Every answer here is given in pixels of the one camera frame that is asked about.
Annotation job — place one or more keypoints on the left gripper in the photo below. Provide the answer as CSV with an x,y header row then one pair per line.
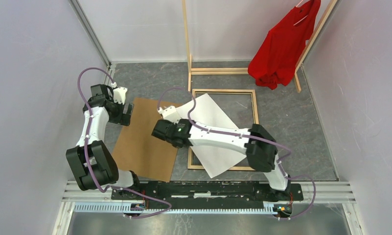
x,y
123,119

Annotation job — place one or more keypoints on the white clothes hanger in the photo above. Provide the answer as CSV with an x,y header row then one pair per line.
x,y
302,10

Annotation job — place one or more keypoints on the red t-shirt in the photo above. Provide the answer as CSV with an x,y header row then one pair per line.
x,y
275,61

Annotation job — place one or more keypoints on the brown backing board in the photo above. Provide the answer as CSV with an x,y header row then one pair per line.
x,y
137,150

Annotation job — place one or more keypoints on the wooden picture frame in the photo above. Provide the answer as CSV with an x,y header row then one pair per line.
x,y
252,94

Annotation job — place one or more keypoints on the landscape photo print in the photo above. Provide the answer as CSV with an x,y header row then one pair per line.
x,y
219,145

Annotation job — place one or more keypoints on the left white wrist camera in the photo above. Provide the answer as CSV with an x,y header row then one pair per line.
x,y
119,93

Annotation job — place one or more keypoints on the wooden clothes rack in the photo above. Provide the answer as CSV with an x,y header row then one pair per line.
x,y
244,71

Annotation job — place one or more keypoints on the aluminium rail frame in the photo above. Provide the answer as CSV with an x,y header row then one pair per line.
x,y
328,208

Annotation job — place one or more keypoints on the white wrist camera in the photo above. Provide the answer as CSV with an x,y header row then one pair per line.
x,y
170,113
119,93

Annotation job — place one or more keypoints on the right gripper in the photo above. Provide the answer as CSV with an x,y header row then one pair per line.
x,y
173,124

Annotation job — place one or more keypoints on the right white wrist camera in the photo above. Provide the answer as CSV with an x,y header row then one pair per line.
x,y
170,113

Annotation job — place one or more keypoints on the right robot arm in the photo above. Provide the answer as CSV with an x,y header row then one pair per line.
x,y
255,143

